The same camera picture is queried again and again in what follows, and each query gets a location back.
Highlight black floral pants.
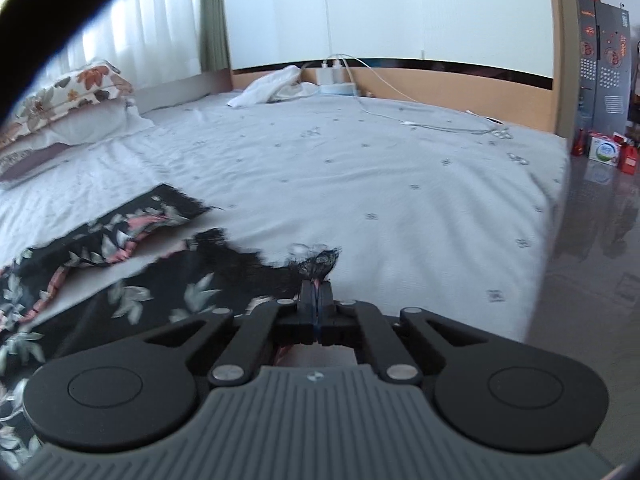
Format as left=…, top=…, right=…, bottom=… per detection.
left=1, top=184, right=340, bottom=469

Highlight grey patterned bed sheet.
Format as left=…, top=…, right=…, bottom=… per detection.
left=1, top=94, right=568, bottom=340

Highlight white crumpled cloth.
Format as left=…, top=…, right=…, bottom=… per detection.
left=227, top=65, right=320, bottom=108

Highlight white pillow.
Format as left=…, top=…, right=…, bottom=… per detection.
left=25, top=99, right=154, bottom=148

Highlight green curtain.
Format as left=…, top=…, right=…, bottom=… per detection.
left=200, top=0, right=230, bottom=72

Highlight white green small box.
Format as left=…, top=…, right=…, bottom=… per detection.
left=588, top=134, right=620, bottom=167

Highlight floral pillow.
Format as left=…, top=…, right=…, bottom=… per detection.
left=1, top=60, right=134, bottom=148

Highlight red box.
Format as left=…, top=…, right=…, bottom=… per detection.
left=618, top=142, right=639, bottom=176

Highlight grey printed carton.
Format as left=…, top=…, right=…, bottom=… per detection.
left=576, top=0, right=632, bottom=136

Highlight white charging cable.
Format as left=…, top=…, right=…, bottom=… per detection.
left=319, top=52, right=514, bottom=141

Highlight wooden bed frame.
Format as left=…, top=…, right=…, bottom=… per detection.
left=224, top=0, right=576, bottom=136

